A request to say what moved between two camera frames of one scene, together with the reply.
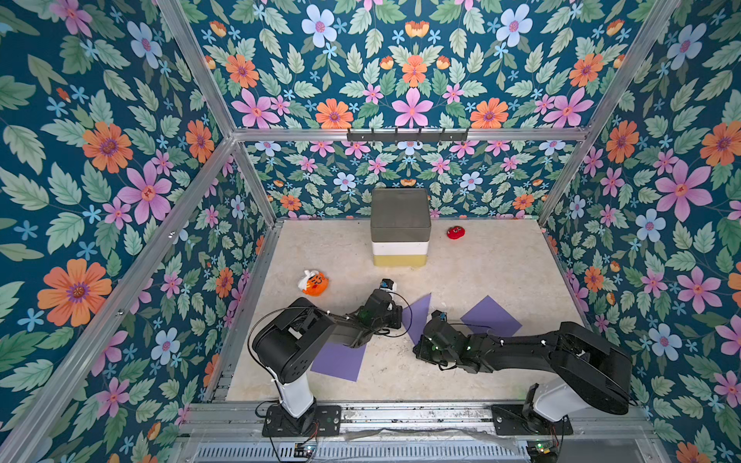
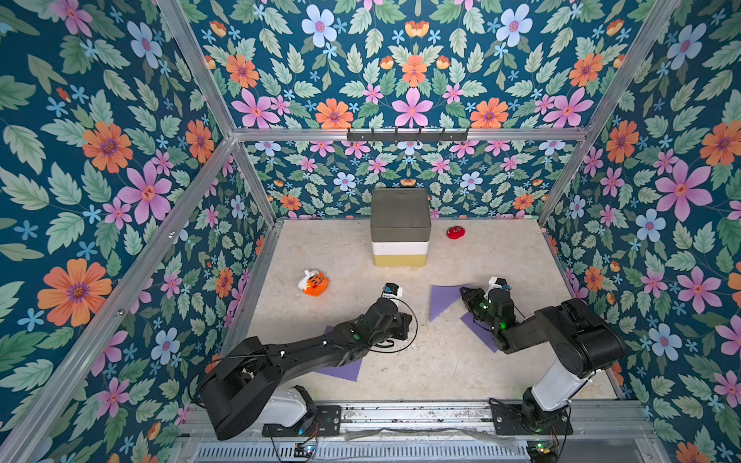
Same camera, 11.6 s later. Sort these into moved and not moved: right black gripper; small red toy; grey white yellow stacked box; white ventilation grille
Moved: right black gripper
Not moved: small red toy; white ventilation grille; grey white yellow stacked box
